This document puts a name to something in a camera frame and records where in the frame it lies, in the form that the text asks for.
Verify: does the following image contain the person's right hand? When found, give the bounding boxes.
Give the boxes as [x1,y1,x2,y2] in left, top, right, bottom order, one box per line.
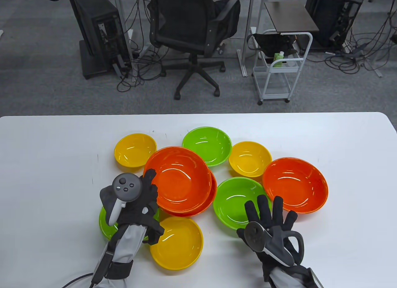
[237,194,306,282]

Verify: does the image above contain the person's left hand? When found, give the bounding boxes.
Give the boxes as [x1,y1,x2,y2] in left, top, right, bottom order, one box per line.
[116,169,165,246]

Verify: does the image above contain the grey handheld controller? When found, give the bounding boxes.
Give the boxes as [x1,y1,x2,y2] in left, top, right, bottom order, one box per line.
[100,173,142,227]
[243,222,305,267]

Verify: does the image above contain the green bowl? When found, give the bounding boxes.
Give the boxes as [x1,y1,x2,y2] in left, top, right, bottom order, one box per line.
[213,177,273,230]
[99,204,160,241]
[182,126,233,167]

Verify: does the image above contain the orange bowl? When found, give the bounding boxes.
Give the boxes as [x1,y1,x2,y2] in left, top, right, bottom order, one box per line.
[158,169,217,218]
[262,157,328,214]
[143,146,213,213]

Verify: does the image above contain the yellow bowl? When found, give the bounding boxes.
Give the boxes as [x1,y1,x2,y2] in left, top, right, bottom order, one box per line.
[150,217,204,271]
[229,141,273,178]
[114,133,158,168]

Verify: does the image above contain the white utility cart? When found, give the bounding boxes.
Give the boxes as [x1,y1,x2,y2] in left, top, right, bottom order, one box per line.
[247,30,314,105]

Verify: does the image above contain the black bag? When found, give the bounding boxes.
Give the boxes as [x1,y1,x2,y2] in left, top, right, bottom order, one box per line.
[247,33,300,57]

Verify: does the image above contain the black computer tower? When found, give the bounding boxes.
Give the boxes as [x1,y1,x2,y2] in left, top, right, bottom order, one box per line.
[305,0,363,48]
[67,0,132,80]

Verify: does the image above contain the black office chair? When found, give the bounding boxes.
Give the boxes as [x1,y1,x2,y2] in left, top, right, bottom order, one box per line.
[146,0,241,100]

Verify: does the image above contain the brown side table top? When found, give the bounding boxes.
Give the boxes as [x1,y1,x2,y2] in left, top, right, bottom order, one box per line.
[264,1,320,33]

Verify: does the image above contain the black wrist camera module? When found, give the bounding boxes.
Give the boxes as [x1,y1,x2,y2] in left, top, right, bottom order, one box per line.
[91,251,116,285]
[307,268,324,288]

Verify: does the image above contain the black glove cable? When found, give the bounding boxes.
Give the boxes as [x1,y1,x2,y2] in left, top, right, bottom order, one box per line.
[62,272,94,288]

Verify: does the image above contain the tangle of black cables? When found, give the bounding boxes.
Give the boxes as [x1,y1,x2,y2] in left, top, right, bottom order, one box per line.
[324,3,397,74]
[116,0,174,93]

